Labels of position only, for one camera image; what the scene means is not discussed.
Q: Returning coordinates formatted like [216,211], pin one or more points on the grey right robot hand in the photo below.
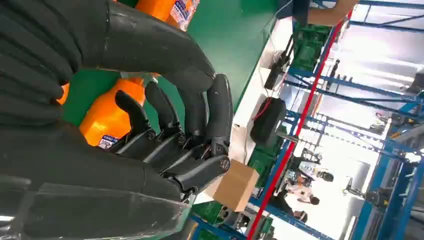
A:
[99,185]

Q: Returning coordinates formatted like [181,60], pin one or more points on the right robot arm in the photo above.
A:
[26,66]

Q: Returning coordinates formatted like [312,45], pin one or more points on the brown cardboard box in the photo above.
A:
[235,187]

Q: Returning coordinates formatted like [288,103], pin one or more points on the white table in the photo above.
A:
[245,112]

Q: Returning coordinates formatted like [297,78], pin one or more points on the green crate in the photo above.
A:
[265,165]
[309,46]

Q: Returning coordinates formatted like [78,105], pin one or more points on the black carrying case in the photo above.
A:
[268,122]

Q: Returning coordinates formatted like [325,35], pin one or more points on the green mat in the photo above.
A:
[225,49]

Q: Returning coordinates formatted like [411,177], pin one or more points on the person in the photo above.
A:
[331,13]
[303,193]

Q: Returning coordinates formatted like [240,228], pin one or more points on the red pole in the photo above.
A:
[298,129]

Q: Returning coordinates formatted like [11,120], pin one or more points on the black remote controller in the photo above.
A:
[275,74]

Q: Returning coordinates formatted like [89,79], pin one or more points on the blue metal rack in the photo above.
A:
[407,198]

